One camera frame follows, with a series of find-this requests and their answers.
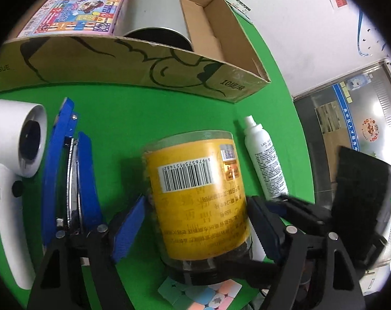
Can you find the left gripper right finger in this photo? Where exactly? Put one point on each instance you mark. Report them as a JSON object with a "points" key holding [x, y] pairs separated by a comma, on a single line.
{"points": [[312, 267]]}

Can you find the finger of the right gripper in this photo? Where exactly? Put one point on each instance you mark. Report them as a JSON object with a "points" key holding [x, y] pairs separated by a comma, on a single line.
{"points": [[294, 209]]}

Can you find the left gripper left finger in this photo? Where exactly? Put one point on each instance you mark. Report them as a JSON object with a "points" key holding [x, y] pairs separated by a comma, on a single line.
{"points": [[59, 283]]}

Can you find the white spray bottle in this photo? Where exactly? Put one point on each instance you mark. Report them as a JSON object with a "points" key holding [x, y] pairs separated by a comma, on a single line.
{"points": [[265, 160]]}

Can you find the blue stapler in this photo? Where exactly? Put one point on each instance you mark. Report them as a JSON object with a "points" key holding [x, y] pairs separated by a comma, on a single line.
{"points": [[69, 198]]}

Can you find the yellow label plastic jar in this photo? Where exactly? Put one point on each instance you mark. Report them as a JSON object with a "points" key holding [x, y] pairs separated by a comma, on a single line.
{"points": [[197, 199]]}

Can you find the pastel puzzle cube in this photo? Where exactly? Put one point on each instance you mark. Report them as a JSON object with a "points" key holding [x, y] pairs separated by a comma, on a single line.
{"points": [[217, 296]]}

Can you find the white hair dryer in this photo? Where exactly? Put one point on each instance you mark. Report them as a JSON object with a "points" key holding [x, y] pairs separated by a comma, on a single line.
{"points": [[23, 132]]}

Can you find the brown cardboard tray box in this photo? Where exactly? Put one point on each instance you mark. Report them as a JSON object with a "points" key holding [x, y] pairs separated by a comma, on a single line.
{"points": [[222, 64]]}

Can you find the silver metal cylinder can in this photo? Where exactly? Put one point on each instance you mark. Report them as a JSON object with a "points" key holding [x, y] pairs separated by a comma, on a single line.
{"points": [[158, 21]]}

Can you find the colourful board game box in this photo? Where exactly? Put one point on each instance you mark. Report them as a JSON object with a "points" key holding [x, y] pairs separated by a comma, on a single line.
{"points": [[95, 17]]}

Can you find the green table mat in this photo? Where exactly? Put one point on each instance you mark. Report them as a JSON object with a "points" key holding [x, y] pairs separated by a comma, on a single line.
{"points": [[121, 120]]}

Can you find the white flat box stack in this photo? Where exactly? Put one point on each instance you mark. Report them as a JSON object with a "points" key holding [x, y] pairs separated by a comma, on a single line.
{"points": [[241, 9]]}

